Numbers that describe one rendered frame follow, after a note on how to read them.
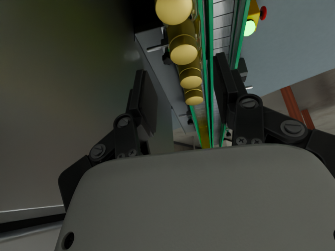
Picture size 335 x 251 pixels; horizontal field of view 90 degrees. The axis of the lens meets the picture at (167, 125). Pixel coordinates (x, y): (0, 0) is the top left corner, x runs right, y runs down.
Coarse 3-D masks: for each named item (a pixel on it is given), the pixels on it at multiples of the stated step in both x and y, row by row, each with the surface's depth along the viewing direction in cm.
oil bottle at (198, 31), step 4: (196, 20) 26; (200, 20) 27; (196, 24) 26; (200, 24) 26; (196, 28) 26; (200, 28) 26; (196, 32) 26; (200, 32) 27; (196, 36) 26; (200, 36) 27; (196, 40) 27; (200, 40) 28; (200, 44) 28; (200, 48) 30
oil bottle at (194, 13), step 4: (192, 0) 21; (196, 0) 22; (196, 4) 23; (192, 8) 22; (196, 8) 23; (192, 12) 23; (196, 12) 23; (192, 16) 23; (196, 16) 24; (192, 20) 24; (164, 24) 25
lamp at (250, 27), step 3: (249, 21) 52; (252, 21) 52; (246, 24) 52; (249, 24) 52; (252, 24) 52; (246, 27) 52; (249, 27) 52; (252, 27) 52; (246, 30) 53; (249, 30) 53; (252, 30) 53; (246, 33) 54; (249, 33) 54
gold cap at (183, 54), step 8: (184, 24) 20; (192, 24) 21; (168, 32) 21; (176, 32) 20; (184, 32) 19; (192, 32) 20; (168, 40) 21; (176, 40) 19; (184, 40) 19; (192, 40) 19; (176, 48) 19; (184, 48) 19; (192, 48) 19; (176, 56) 20; (184, 56) 20; (192, 56) 20; (184, 64) 22
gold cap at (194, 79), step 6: (198, 60) 26; (180, 66) 26; (186, 66) 25; (192, 66) 25; (198, 66) 25; (180, 72) 25; (186, 72) 24; (192, 72) 24; (198, 72) 25; (180, 78) 25; (186, 78) 24; (192, 78) 24; (198, 78) 25; (180, 84) 26; (186, 84) 26; (192, 84) 26; (198, 84) 26
